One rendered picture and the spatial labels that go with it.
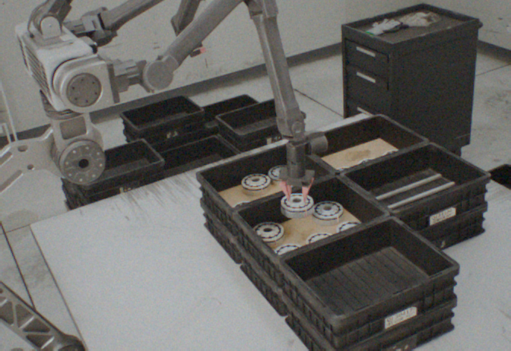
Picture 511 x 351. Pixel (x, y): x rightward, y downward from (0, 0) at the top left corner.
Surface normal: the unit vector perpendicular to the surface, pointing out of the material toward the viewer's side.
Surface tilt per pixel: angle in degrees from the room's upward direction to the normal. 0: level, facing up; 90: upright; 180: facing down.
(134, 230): 0
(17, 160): 90
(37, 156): 90
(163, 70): 74
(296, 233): 0
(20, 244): 0
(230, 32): 90
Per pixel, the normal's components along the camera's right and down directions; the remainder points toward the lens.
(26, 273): -0.09, -0.88
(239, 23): 0.47, 0.38
